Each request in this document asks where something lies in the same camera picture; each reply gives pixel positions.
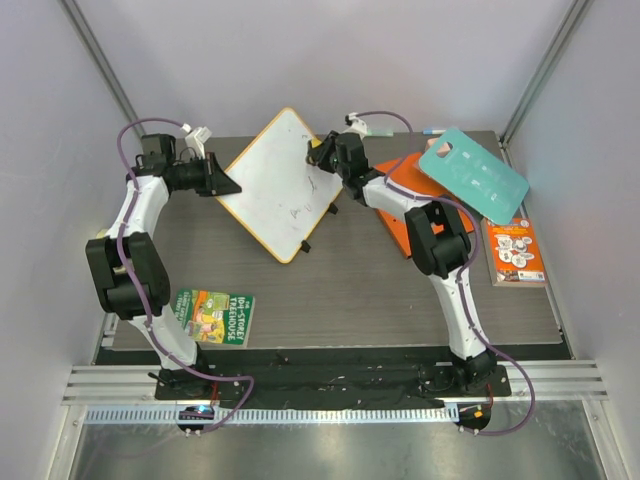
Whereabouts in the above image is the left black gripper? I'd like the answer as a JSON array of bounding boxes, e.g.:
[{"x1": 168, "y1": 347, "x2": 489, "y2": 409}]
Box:
[{"x1": 175, "y1": 153, "x2": 242, "y2": 198}]

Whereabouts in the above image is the yellow framed whiteboard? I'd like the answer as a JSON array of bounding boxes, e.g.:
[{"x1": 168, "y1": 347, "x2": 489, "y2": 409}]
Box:
[{"x1": 218, "y1": 107, "x2": 342, "y2": 264}]

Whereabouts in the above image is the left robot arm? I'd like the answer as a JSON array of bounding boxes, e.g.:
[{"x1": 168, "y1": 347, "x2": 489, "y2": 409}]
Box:
[{"x1": 85, "y1": 127, "x2": 241, "y2": 399}]

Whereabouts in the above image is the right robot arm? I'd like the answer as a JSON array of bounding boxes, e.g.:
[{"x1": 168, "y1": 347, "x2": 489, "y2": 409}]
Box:
[{"x1": 306, "y1": 131, "x2": 497, "y2": 395}]

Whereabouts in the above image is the green eraser block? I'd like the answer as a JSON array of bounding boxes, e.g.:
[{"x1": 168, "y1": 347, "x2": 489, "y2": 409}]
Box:
[{"x1": 366, "y1": 129, "x2": 394, "y2": 137}]

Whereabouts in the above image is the pale yellow mug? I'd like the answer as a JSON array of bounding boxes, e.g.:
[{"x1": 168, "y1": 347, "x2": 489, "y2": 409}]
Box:
[{"x1": 96, "y1": 229, "x2": 126, "y2": 275}]

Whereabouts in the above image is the green treehouse book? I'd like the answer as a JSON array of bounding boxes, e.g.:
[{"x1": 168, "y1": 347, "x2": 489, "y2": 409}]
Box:
[{"x1": 174, "y1": 289, "x2": 255, "y2": 348}]

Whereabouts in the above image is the teal plastic board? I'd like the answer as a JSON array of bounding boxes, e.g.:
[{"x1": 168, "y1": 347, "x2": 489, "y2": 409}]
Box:
[{"x1": 418, "y1": 128, "x2": 529, "y2": 225}]

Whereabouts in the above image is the orange paperback book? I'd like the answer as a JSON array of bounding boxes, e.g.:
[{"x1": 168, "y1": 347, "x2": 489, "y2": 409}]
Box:
[{"x1": 481, "y1": 217, "x2": 547, "y2": 288}]

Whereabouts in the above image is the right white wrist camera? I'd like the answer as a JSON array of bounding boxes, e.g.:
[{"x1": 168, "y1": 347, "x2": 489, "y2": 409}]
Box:
[{"x1": 343, "y1": 112, "x2": 369, "y2": 138}]

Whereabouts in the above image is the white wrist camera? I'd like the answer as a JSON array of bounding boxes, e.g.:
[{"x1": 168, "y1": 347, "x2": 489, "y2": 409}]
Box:
[
  {"x1": 343, "y1": 112, "x2": 369, "y2": 138},
  {"x1": 181, "y1": 123, "x2": 212, "y2": 159}
]

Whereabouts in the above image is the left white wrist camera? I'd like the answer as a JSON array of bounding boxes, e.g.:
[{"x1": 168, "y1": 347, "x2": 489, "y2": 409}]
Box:
[{"x1": 181, "y1": 123, "x2": 212, "y2": 159}]

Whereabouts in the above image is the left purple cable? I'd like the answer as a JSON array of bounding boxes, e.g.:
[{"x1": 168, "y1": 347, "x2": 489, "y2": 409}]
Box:
[{"x1": 115, "y1": 117, "x2": 255, "y2": 435}]

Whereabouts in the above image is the purple cable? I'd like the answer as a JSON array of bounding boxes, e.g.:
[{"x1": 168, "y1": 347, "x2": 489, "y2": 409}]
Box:
[
  {"x1": 349, "y1": 109, "x2": 536, "y2": 437},
  {"x1": 115, "y1": 117, "x2": 255, "y2": 435}
]

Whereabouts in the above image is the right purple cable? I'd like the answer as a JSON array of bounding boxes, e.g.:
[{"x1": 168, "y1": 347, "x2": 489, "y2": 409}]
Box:
[{"x1": 349, "y1": 109, "x2": 536, "y2": 437}]

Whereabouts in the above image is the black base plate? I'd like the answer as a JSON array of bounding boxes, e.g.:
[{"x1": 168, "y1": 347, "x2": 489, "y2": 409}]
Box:
[{"x1": 150, "y1": 347, "x2": 511, "y2": 411}]

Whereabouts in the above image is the slotted cable duct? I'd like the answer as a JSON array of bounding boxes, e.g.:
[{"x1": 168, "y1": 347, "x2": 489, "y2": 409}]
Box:
[{"x1": 85, "y1": 404, "x2": 459, "y2": 425}]

